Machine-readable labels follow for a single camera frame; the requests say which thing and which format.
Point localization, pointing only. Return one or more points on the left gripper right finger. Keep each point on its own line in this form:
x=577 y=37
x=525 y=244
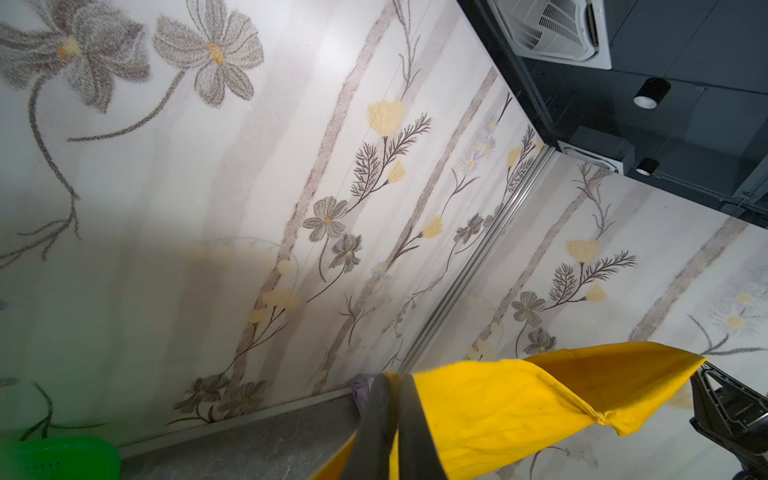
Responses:
x=417 y=455

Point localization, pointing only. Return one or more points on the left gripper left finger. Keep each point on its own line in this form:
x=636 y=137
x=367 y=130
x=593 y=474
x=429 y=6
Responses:
x=369 y=457

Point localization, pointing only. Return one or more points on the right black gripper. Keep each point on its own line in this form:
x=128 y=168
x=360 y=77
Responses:
x=733 y=416

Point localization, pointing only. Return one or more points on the yellow t shirt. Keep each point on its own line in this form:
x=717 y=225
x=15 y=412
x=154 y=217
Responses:
x=486 y=415

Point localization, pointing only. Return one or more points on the purple folded t shirt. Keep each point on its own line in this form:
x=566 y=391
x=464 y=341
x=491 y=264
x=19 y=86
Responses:
x=361 y=387

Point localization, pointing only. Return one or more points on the black ceiling spotlight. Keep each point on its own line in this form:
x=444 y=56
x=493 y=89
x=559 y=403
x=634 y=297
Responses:
x=647 y=166
x=651 y=93

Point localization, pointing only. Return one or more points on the green plastic basket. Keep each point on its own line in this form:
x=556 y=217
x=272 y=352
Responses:
x=60 y=458

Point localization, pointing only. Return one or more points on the ceiling air conditioner vent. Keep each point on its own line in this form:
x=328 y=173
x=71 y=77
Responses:
x=568 y=32

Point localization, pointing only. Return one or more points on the right corner aluminium post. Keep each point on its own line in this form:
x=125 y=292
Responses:
x=476 y=261

